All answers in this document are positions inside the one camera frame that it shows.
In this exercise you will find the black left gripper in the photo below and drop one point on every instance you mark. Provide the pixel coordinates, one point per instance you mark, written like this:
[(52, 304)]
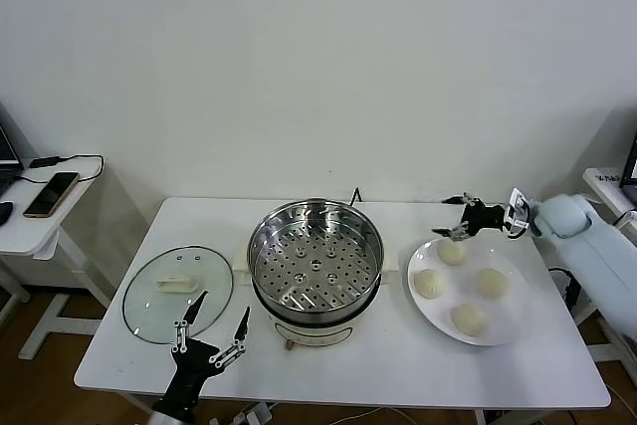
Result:
[(186, 370)]

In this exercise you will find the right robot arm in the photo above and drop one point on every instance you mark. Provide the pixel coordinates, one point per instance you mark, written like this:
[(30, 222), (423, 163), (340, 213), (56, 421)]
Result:
[(567, 216)]

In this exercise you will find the round glass pot lid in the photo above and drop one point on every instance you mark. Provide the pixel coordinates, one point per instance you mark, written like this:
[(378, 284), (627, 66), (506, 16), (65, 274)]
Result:
[(174, 284)]

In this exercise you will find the black computer mouse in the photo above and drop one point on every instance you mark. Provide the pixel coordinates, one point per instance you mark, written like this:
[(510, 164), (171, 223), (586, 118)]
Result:
[(5, 213)]

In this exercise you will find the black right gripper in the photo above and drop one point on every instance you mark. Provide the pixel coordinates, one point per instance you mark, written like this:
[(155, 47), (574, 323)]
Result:
[(483, 218)]

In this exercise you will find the smartphone with gold edge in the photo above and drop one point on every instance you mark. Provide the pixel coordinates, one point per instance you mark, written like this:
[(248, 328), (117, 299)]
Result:
[(50, 194)]

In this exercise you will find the white table leg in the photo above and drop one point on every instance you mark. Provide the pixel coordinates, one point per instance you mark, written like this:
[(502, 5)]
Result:
[(480, 417)]

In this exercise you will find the dark laptop beside mouse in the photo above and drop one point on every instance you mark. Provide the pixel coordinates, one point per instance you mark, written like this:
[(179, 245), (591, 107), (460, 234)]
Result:
[(7, 146)]

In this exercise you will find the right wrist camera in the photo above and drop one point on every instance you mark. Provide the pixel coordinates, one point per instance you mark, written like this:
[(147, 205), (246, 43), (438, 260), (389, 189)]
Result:
[(517, 211)]

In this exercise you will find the white side table with phone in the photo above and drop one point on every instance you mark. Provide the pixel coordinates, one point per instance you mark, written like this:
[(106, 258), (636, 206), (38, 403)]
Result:
[(30, 241)]

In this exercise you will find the white steamed baozi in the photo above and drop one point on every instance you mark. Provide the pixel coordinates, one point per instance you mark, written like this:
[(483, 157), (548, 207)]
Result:
[(469, 320), (429, 284), (452, 253), (492, 283)]

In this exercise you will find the white round plate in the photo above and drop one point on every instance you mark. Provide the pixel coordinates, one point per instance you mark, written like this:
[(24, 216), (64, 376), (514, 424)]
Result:
[(502, 325)]

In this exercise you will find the perforated steel steamer basket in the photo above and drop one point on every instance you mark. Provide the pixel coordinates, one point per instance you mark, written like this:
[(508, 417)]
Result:
[(278, 266)]

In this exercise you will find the white power strip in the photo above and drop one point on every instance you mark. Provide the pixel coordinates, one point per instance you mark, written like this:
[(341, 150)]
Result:
[(256, 415)]

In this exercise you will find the white electric cooker base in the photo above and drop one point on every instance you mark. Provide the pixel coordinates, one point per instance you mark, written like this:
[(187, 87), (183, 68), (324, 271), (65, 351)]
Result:
[(318, 333)]

